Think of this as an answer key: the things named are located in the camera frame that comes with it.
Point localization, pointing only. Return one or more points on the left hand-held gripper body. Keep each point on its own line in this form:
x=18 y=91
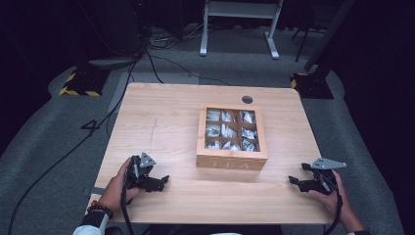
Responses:
x=138 y=173

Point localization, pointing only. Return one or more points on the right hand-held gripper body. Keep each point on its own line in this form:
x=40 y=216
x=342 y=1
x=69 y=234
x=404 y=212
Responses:
x=323 y=182

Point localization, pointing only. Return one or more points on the wooden tea box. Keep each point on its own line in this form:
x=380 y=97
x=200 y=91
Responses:
x=231 y=161

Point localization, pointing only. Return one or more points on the person's right hand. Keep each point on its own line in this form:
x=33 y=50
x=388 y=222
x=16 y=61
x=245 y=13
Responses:
x=336 y=202

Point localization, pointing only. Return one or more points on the person's left hand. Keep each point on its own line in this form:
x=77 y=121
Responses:
x=115 y=191

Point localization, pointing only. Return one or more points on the grey tape strip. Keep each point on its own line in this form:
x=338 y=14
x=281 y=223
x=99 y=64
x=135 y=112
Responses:
x=94 y=191

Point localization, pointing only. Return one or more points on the yellow black striped stand base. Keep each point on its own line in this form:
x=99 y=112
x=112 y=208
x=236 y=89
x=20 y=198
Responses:
x=313 y=88
x=84 y=83

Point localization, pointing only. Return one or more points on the group of white tea packets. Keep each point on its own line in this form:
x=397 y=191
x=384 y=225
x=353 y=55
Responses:
x=228 y=130

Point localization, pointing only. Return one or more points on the thin black stand leg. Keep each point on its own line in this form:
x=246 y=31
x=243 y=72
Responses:
x=302 y=45

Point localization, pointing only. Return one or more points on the dark slanted stand post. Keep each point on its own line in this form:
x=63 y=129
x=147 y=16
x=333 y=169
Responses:
x=329 y=36

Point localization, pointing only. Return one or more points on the white metal table frame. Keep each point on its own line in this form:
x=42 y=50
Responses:
x=239 y=9

